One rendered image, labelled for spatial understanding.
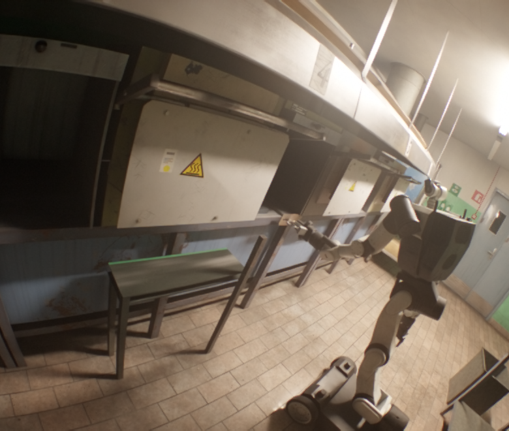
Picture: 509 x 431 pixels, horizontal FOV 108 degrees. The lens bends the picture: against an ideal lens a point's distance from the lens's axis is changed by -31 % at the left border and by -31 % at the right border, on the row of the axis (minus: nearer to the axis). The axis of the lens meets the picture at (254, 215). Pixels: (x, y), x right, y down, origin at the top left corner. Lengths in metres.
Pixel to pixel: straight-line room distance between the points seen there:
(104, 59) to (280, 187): 1.39
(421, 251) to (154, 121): 1.09
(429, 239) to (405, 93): 2.19
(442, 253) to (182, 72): 1.12
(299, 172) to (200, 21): 1.33
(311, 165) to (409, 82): 1.86
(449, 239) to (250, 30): 0.98
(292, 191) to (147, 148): 1.17
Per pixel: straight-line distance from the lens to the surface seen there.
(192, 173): 0.87
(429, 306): 1.33
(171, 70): 0.82
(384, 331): 1.44
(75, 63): 0.78
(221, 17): 0.58
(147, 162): 0.79
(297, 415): 1.73
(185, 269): 1.18
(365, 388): 1.66
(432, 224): 1.16
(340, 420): 1.71
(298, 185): 1.73
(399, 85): 3.16
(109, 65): 0.79
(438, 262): 1.17
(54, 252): 1.12
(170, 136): 0.79
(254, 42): 0.63
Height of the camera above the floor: 1.42
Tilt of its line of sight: 23 degrees down
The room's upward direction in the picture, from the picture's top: 24 degrees clockwise
